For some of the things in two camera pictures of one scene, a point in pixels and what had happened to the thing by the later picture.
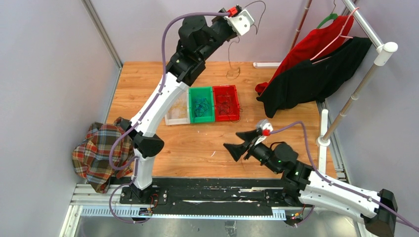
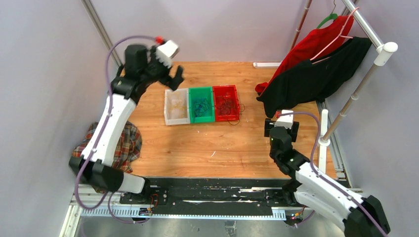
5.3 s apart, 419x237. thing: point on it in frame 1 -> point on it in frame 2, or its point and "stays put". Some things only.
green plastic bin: (201, 104) stays put
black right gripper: (236, 150) -> (269, 123)
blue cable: (200, 106) stays put
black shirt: (311, 81) stays put
